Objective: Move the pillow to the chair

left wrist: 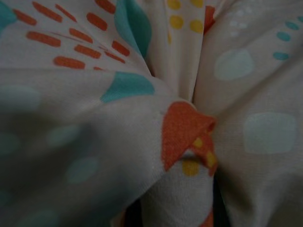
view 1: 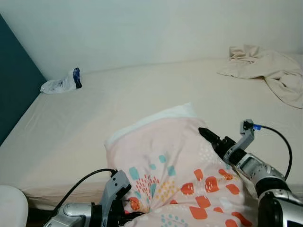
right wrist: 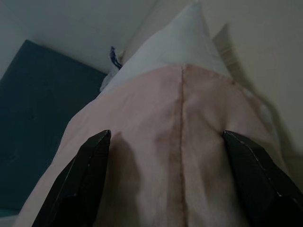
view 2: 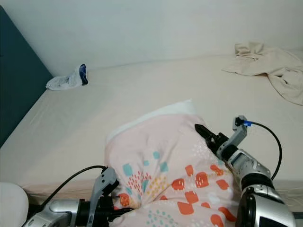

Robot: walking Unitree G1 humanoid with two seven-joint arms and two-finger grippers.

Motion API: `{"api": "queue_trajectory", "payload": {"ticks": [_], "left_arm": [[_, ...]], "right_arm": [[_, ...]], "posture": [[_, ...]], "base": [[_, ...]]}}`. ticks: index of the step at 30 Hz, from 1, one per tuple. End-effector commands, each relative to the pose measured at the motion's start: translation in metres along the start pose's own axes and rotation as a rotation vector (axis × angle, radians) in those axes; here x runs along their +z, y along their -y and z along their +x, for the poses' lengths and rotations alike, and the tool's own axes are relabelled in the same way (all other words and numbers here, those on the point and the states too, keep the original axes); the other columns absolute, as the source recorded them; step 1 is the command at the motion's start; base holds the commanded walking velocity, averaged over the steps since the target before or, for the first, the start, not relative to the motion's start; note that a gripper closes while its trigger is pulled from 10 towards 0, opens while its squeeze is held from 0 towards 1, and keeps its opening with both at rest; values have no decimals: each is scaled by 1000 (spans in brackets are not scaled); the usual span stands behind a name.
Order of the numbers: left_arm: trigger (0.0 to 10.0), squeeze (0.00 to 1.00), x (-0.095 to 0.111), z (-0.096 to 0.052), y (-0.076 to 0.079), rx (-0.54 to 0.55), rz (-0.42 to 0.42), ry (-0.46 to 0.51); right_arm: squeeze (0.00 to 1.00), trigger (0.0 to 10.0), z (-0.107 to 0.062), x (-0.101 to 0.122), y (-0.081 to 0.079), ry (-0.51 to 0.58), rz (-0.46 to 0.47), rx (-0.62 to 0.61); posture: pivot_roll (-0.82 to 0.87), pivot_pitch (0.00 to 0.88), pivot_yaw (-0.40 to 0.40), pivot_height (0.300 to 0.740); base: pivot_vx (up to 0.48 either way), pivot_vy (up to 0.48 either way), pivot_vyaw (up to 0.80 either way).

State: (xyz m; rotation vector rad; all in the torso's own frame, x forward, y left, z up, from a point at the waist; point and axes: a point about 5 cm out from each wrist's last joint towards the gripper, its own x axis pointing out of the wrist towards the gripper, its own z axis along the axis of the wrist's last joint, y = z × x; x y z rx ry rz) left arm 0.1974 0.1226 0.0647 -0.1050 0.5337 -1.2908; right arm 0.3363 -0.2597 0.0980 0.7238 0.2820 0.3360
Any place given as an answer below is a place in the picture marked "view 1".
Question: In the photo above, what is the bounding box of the bed with beige sheet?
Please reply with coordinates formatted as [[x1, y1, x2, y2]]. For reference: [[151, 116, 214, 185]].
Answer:
[[0, 52, 303, 211]]

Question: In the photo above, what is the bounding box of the teal upholstered headboard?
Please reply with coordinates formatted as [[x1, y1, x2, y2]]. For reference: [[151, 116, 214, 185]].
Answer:
[[0, 14, 48, 146]]

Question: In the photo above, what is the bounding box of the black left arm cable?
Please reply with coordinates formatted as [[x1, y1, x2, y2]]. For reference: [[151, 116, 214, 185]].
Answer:
[[51, 168, 117, 219]]

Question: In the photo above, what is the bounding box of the pink patterned pillow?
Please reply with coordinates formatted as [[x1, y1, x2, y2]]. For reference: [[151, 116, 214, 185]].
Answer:
[[104, 103, 260, 227]]

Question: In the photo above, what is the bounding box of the crumpled beige cloth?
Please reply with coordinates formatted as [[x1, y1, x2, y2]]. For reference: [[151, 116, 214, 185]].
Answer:
[[217, 44, 303, 110]]

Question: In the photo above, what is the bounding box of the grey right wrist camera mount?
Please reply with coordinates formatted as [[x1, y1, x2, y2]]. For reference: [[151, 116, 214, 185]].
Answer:
[[223, 119, 257, 165]]

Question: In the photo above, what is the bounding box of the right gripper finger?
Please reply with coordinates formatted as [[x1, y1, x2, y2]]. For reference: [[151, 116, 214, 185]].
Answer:
[[198, 127, 221, 146]]

